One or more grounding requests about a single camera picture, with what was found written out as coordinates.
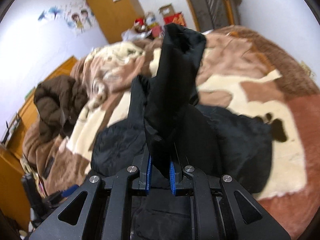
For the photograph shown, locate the black puffer jacket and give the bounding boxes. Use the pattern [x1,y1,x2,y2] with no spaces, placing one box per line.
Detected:
[92,23,274,239]

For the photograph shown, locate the dark brown puffer jacket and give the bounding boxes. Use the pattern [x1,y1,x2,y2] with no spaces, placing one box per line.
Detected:
[34,75,88,141]

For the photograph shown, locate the brown and cream plush blanket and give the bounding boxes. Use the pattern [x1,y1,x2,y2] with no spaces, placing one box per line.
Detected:
[22,24,320,240]

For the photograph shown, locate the red gift box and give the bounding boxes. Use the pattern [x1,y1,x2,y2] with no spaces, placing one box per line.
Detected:
[163,12,187,27]

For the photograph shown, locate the cardboard box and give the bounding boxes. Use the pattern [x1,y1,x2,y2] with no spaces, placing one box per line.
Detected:
[159,4,175,17]

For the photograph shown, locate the wooden framed door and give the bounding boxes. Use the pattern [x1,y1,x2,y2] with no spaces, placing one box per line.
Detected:
[187,0,242,33]

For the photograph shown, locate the cartoon wall stickers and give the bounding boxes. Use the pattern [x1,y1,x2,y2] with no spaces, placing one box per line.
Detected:
[38,0,98,36]

